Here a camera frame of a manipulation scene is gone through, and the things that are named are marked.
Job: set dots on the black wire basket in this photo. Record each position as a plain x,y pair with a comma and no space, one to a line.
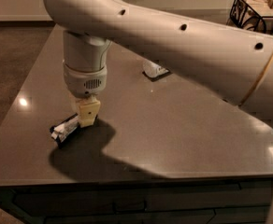
253,15

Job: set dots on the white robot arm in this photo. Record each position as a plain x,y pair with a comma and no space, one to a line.
236,64

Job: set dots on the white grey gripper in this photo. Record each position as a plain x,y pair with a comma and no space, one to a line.
84,82

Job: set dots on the clear plastic water bottle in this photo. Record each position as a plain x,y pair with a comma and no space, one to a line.
153,70

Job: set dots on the blue white rxbar wrapper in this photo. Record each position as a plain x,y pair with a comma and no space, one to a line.
60,132

